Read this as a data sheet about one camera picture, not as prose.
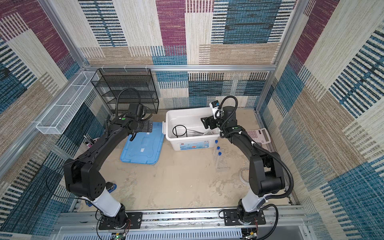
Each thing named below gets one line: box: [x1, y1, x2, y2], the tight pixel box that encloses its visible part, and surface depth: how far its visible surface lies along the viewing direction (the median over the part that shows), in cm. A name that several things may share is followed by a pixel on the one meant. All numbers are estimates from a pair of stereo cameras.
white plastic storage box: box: [162, 108, 221, 151], surface depth 96 cm
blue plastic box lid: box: [120, 122, 165, 165], surface depth 100 cm
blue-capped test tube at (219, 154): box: [215, 152, 222, 169], surface depth 88 cm
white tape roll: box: [239, 167, 250, 185], surface depth 86 cm
